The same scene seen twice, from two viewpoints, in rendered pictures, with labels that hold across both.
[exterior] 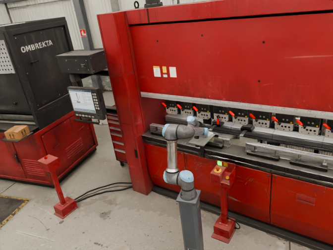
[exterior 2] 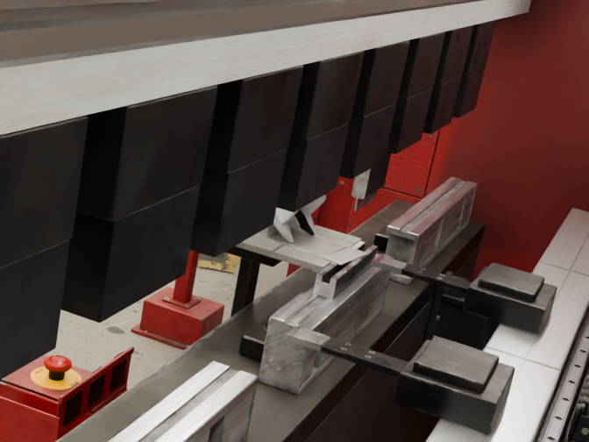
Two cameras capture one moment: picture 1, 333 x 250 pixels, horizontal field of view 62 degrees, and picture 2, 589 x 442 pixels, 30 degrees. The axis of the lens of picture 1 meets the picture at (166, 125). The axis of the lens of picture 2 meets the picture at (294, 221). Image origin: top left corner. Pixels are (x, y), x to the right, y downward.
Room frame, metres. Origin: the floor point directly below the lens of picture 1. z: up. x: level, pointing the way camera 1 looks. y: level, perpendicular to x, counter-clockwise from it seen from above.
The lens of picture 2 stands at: (2.04, -1.88, 1.51)
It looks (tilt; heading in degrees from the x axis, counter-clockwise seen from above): 17 degrees down; 70
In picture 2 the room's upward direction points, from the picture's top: 11 degrees clockwise
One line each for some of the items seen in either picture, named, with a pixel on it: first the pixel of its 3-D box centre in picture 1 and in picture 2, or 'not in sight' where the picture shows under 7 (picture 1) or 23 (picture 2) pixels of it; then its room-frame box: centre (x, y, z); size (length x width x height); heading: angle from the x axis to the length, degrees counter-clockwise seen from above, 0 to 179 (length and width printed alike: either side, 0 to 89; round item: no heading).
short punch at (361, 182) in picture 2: (207, 121); (371, 174); (2.66, -0.44, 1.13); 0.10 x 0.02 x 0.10; 52
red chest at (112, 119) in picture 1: (133, 135); not in sight; (3.86, 0.53, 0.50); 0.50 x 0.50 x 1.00; 52
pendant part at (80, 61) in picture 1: (88, 90); not in sight; (3.07, 0.83, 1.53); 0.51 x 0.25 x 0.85; 57
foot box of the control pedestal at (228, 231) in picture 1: (223, 228); not in sight; (2.20, -0.47, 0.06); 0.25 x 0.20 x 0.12; 144
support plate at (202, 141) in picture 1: (201, 138); (263, 231); (2.54, -0.35, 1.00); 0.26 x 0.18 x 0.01; 142
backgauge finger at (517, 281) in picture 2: (214, 125); (461, 280); (2.79, -0.54, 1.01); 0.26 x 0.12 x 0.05; 142
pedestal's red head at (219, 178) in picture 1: (222, 173); (41, 411); (2.23, -0.49, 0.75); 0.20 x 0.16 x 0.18; 54
